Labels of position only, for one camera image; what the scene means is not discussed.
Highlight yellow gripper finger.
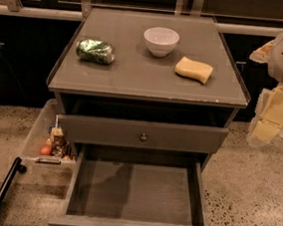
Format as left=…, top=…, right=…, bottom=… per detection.
left=246, top=84, right=283, bottom=148
left=249, top=41, right=273, bottom=64

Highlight grey top drawer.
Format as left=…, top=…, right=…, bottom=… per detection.
left=59, top=114, right=229, bottom=153

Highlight crushed green soda can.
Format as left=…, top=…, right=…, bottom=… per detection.
left=76, top=39, right=115, bottom=65

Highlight metal railing frame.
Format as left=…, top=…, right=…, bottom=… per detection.
left=0, top=0, right=283, bottom=37

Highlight black pole stand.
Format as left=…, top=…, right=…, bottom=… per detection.
left=0, top=157, right=27, bottom=205

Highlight brown snack package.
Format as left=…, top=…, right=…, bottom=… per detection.
left=50, top=127, right=67, bottom=157

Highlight brass top drawer knob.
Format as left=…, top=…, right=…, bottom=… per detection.
left=140, top=133, right=147, bottom=142

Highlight grey open middle drawer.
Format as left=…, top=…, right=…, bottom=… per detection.
left=49, top=144, right=208, bottom=226

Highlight white ceramic bowl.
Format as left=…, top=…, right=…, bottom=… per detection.
left=143, top=27, right=180, bottom=57

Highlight grey wooden drawer cabinet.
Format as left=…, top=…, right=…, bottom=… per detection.
left=32, top=3, right=259, bottom=226

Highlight clear plastic storage bin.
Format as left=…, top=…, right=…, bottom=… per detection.
left=19, top=95, right=83, bottom=172

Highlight yellow sponge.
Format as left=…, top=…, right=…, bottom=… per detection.
left=174, top=56, right=214, bottom=84

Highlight red apple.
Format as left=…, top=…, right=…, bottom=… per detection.
left=40, top=144, right=51, bottom=156

